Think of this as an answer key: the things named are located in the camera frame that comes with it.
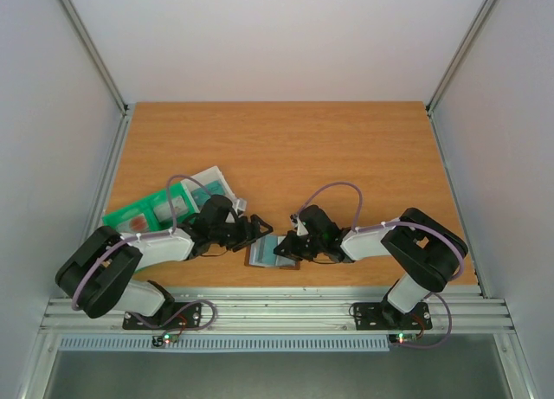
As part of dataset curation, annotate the small circuit board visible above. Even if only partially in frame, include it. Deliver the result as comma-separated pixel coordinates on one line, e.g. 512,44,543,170
151,334,180,348
389,332,423,344

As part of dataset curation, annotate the aluminium front rail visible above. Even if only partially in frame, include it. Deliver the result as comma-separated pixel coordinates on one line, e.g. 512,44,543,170
39,285,515,335

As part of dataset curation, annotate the white translucent tray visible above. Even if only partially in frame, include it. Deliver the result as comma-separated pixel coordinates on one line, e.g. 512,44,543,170
181,165,237,209

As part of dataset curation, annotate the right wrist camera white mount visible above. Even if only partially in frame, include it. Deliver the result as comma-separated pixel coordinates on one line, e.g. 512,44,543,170
290,214,309,236

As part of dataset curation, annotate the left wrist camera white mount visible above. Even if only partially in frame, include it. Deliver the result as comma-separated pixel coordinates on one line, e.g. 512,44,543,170
233,198,248,217

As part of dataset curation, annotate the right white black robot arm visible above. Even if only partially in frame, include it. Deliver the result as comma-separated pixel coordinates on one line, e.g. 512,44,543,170
274,205,468,330

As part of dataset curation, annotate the aluminium frame post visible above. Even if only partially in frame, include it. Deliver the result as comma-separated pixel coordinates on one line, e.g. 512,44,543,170
426,0,499,118
57,0,128,115

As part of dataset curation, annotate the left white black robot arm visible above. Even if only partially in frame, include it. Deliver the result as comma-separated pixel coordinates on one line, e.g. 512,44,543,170
55,195,274,328

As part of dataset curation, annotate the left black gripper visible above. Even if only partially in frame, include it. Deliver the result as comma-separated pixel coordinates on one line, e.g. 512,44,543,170
211,216,274,252

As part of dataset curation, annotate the right aluminium frame post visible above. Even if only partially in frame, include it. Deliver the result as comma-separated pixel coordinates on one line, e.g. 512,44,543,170
426,0,499,118

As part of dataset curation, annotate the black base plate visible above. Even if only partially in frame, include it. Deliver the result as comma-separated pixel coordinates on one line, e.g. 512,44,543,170
122,301,203,331
349,302,433,331

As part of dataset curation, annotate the green plastic organizer tray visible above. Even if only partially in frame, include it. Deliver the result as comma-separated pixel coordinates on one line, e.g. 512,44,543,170
102,182,199,233

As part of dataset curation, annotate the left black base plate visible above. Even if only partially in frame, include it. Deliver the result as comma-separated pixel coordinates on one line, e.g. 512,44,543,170
122,301,203,331

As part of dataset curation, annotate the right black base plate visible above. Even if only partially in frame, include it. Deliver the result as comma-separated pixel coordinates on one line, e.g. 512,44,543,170
349,302,433,331

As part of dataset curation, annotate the teal card in white tray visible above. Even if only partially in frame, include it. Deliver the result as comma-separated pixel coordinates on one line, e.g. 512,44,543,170
191,180,226,207

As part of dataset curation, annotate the left aluminium frame post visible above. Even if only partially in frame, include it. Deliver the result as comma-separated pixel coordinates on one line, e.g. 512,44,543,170
57,0,128,115

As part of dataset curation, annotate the right small circuit board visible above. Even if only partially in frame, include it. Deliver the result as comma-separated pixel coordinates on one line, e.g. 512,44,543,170
389,332,423,344

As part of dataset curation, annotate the slotted grey cable duct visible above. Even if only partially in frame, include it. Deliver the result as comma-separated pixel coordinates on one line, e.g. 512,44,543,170
59,334,390,353

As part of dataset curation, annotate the left small circuit board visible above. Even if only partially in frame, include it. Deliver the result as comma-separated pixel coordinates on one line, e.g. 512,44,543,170
151,334,180,348

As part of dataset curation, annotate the red patterned card in tray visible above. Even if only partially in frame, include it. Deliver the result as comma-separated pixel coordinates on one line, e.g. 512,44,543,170
116,213,150,233

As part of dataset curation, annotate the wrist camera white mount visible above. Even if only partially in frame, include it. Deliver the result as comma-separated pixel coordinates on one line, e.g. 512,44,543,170
290,214,309,236
233,198,248,217

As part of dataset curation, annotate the brown leather card holder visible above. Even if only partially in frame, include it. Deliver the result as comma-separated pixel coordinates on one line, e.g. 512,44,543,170
244,234,300,271

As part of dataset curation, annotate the grey card in green tray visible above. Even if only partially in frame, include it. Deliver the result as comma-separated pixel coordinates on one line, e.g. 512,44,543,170
153,195,190,223

